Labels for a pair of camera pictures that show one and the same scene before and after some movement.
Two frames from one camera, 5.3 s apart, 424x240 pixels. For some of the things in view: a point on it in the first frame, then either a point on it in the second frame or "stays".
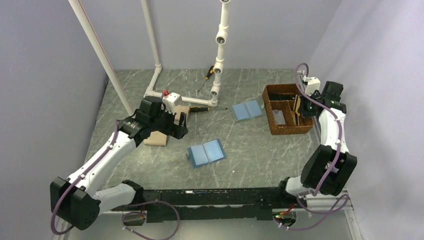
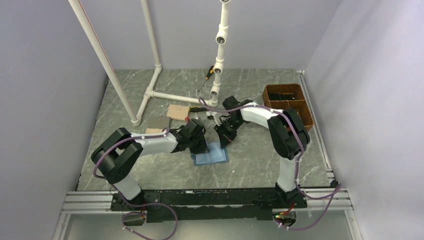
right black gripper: (304, 113) to (225, 138)
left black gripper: (177, 131) to (203, 147)
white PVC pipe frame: (218, 68) stays
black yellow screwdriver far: (210, 72) stays
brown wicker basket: (281, 102) stays
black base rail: (248, 203) stays
